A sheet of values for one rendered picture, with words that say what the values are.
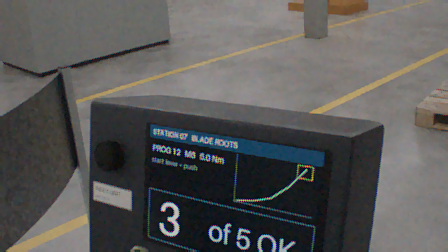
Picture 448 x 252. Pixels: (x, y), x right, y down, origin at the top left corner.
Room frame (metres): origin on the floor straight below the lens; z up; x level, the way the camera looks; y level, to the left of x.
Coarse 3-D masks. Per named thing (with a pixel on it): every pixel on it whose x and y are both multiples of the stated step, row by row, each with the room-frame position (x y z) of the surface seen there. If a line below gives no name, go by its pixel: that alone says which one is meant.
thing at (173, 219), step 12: (156, 192) 0.39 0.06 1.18; (168, 192) 0.39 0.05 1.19; (156, 204) 0.39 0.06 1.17; (168, 204) 0.38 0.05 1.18; (180, 204) 0.38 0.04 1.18; (192, 204) 0.37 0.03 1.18; (156, 216) 0.39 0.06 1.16; (168, 216) 0.38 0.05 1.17; (180, 216) 0.38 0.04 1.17; (192, 216) 0.37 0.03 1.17; (156, 228) 0.39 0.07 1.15; (168, 228) 0.38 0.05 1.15; (180, 228) 0.37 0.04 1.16; (192, 228) 0.37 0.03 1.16; (168, 240) 0.38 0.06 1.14; (180, 240) 0.37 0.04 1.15
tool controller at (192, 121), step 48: (144, 96) 0.51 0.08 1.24; (96, 144) 0.44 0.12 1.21; (144, 144) 0.41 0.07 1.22; (192, 144) 0.39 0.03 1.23; (240, 144) 0.36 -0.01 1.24; (288, 144) 0.34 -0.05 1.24; (336, 144) 0.33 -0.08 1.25; (96, 192) 0.43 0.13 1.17; (144, 192) 0.40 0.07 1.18; (192, 192) 0.38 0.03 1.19; (240, 192) 0.35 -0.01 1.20; (288, 192) 0.33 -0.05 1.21; (336, 192) 0.32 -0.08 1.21; (96, 240) 0.42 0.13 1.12; (144, 240) 0.39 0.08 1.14; (192, 240) 0.36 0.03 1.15; (240, 240) 0.34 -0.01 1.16; (288, 240) 0.32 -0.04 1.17; (336, 240) 0.31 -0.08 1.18
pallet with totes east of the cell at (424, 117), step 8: (440, 88) 3.66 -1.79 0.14; (432, 96) 3.52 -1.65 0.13; (440, 96) 3.48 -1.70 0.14; (424, 104) 3.32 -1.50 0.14; (432, 104) 3.31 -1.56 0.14; (440, 104) 3.30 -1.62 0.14; (416, 112) 3.29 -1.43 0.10; (424, 112) 3.24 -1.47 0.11; (432, 112) 3.20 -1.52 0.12; (440, 112) 3.16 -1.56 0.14; (416, 120) 3.28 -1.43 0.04; (424, 120) 3.24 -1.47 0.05; (432, 120) 3.20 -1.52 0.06; (432, 128) 3.20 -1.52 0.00; (440, 128) 3.16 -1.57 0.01
